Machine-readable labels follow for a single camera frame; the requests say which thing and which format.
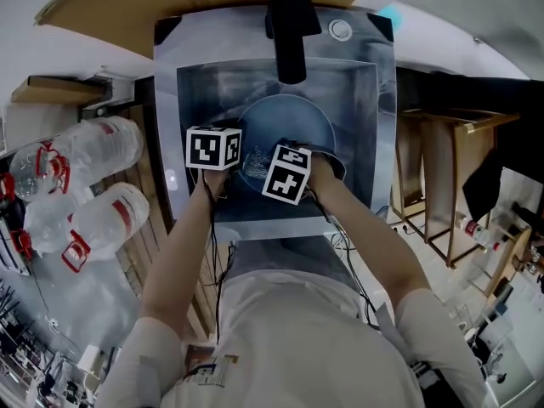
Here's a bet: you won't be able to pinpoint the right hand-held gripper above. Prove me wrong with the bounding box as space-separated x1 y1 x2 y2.
261 142 348 206

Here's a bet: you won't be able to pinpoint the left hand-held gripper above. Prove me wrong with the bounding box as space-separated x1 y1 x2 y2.
185 124 243 172

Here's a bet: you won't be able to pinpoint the blue scrubbing cloth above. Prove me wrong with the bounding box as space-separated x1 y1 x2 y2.
241 144 277 182

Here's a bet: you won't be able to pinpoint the pale blue large plate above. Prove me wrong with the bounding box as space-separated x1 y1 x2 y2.
235 94 337 195

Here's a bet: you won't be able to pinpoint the person's left forearm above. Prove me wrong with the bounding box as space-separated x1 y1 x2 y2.
139 168 233 339

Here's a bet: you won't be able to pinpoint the person's right forearm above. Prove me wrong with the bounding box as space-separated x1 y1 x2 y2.
303 159 433 318

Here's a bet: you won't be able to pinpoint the steel sink unit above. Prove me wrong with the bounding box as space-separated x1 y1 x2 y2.
152 4 399 241

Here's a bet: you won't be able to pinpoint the person's grey trousers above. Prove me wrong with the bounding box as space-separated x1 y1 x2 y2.
229 235 354 291

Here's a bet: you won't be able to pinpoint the wooden slat board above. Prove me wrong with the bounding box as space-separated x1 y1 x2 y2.
93 99 230 339

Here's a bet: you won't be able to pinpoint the black faucet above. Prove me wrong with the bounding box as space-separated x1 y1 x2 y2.
263 0 322 83

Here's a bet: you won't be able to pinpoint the flat brown cardboard box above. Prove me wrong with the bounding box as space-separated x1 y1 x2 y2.
10 74 107 105

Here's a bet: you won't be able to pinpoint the large brown cardboard sheet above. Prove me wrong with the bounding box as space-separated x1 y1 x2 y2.
33 0 383 59

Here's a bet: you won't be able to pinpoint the round steel sink button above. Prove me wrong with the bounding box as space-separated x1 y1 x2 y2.
327 18 353 42

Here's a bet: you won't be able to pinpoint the person's white shirt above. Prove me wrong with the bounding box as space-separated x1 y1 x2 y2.
95 268 488 408

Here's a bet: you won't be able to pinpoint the wooden chair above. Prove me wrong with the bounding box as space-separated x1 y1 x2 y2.
390 108 522 269

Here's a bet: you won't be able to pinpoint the small bottle red label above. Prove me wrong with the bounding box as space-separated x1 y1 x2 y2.
456 215 502 252

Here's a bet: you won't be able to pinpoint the blue bowl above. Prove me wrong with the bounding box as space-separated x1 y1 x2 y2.
380 4 405 29

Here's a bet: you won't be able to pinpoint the white low platform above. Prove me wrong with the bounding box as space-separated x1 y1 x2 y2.
382 0 532 80

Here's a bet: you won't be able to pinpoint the black cabinet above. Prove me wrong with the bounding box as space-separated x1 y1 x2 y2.
397 66 544 223

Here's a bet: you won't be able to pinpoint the small white box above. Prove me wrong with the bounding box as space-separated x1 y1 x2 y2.
76 344 103 376

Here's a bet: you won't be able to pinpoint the wooden stool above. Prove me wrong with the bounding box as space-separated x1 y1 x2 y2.
484 225 535 299

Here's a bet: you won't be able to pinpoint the white floor cable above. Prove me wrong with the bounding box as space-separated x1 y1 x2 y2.
326 227 354 255

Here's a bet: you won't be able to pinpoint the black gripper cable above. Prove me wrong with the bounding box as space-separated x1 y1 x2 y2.
309 189 383 331
202 172 237 344

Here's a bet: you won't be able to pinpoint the white plug with cable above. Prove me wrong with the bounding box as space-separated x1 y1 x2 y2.
31 269 61 330

